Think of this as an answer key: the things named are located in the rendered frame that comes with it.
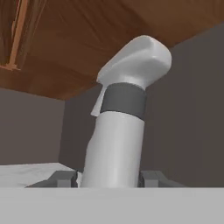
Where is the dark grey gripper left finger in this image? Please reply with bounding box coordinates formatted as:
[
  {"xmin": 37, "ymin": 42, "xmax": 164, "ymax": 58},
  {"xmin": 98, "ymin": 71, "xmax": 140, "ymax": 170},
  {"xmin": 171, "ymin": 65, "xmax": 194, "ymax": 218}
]
[{"xmin": 25, "ymin": 170, "xmax": 79, "ymax": 188}]

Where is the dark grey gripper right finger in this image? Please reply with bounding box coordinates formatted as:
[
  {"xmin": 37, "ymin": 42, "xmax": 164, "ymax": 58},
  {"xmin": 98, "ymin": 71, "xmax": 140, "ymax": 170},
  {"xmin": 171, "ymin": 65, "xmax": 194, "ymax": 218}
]
[{"xmin": 137, "ymin": 170, "xmax": 186, "ymax": 188}]

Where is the white spray bottle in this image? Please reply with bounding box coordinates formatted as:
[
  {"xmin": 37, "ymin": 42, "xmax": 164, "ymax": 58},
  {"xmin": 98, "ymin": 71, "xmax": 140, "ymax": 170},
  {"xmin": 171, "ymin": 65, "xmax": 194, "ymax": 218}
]
[{"xmin": 80, "ymin": 34, "xmax": 172, "ymax": 188}]

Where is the brown wooden cabinet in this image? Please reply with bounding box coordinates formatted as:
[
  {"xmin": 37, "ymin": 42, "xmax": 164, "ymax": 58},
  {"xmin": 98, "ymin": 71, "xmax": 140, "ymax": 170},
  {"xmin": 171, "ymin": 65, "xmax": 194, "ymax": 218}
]
[{"xmin": 0, "ymin": 0, "xmax": 224, "ymax": 102}]

